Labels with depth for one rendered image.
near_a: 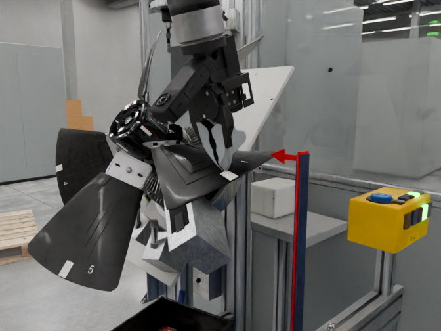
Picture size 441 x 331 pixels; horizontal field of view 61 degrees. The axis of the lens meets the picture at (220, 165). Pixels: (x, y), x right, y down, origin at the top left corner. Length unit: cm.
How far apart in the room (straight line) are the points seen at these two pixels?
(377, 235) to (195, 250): 36
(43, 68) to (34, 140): 112
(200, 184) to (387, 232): 37
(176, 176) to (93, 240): 26
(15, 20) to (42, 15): 88
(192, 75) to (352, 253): 102
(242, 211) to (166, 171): 52
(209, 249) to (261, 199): 57
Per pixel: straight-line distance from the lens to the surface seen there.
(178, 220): 81
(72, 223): 86
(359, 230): 81
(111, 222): 84
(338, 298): 153
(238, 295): 127
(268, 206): 132
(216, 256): 82
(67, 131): 114
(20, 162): 647
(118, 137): 86
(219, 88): 58
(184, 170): 67
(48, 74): 658
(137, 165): 89
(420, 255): 133
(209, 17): 57
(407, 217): 79
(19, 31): 1364
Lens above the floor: 127
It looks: 10 degrees down
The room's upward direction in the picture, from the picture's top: straight up
